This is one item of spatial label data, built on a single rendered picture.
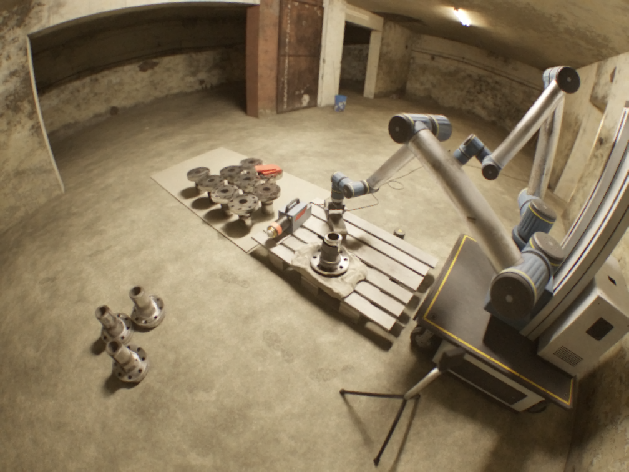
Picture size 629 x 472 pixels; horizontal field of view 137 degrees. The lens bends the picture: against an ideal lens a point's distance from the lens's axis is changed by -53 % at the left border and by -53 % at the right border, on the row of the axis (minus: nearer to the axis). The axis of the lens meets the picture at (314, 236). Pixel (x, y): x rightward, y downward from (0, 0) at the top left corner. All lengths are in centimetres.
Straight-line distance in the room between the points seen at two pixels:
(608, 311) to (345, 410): 144
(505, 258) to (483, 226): 15
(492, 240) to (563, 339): 81
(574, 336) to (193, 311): 227
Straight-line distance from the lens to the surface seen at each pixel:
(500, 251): 109
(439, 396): 169
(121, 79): 986
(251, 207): 214
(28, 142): 444
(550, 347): 168
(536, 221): 168
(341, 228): 198
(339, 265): 174
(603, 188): 166
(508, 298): 107
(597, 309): 152
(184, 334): 176
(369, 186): 187
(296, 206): 204
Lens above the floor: 144
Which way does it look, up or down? 40 degrees down
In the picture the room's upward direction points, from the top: 5 degrees clockwise
